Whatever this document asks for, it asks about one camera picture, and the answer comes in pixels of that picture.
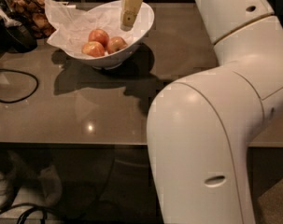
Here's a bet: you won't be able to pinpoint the jar of brown snacks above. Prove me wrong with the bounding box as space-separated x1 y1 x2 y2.
6 0 55 38

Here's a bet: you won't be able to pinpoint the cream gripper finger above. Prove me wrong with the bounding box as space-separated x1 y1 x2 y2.
120 0 143 31

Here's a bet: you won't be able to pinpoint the black cable on table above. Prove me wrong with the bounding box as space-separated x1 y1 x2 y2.
0 68 39 105

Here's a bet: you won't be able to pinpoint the white crumpled paper liner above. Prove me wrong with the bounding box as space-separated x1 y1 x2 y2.
45 0 134 59

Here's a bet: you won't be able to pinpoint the white sneaker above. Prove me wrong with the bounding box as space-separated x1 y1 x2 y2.
0 169 17 210
38 165 63 206

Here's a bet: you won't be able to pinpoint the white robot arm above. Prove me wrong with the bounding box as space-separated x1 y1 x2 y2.
147 0 283 224

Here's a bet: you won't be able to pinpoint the right white sneaker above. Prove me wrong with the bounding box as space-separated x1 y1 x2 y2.
38 165 63 206

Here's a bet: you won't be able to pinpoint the left white sneaker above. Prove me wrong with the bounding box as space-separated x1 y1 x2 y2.
0 169 17 210

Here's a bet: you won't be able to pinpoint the white ceramic bowl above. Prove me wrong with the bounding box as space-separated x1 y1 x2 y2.
65 3 154 69

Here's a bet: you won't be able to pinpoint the black cables on floor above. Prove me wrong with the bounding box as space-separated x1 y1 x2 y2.
0 203 67 224

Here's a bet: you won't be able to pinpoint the red apple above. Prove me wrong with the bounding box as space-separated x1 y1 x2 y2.
106 36 128 54
81 41 105 58
88 29 109 48

